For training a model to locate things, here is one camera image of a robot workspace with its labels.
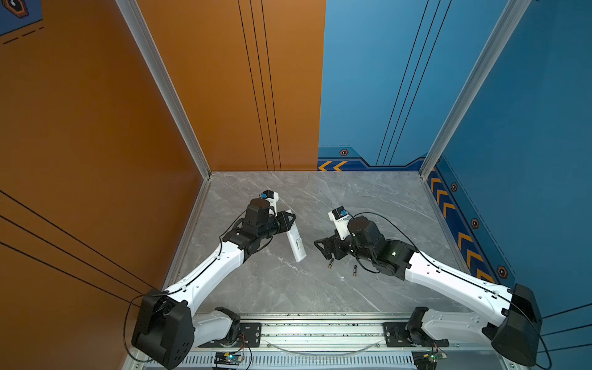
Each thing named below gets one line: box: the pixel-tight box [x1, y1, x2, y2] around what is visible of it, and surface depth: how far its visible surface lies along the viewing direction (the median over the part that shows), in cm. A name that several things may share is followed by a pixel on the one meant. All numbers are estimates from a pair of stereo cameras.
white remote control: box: [285, 222, 307, 263], surface depth 79 cm
